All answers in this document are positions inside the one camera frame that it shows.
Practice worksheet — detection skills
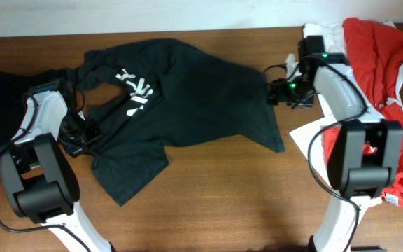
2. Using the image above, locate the black Nike t-shirt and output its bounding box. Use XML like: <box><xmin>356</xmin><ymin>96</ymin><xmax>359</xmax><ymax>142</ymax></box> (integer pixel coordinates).
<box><xmin>66</xmin><ymin>38</ymin><xmax>285</xmax><ymax>205</ymax></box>

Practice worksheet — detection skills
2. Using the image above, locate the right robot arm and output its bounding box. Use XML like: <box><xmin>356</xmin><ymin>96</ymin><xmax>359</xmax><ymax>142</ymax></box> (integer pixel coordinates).
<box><xmin>267</xmin><ymin>35</ymin><xmax>403</xmax><ymax>251</ymax></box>

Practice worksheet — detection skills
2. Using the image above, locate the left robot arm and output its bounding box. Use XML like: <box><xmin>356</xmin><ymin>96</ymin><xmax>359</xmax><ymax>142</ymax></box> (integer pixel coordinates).
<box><xmin>0</xmin><ymin>79</ymin><xmax>114</xmax><ymax>251</ymax></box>

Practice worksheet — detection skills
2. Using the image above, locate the white t-shirt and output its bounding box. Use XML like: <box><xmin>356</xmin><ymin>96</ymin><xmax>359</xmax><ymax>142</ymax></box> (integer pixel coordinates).
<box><xmin>288</xmin><ymin>20</ymin><xmax>403</xmax><ymax>211</ymax></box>

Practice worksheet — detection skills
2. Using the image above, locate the folded dark navy garment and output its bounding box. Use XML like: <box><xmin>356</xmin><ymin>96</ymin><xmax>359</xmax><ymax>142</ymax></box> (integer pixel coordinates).
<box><xmin>0</xmin><ymin>70</ymin><xmax>66</xmax><ymax>147</ymax></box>

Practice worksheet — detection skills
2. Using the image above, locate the red t-shirt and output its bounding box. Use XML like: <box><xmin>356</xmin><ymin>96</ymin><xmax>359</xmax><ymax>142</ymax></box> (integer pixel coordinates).
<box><xmin>322</xmin><ymin>16</ymin><xmax>403</xmax><ymax>210</ymax></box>

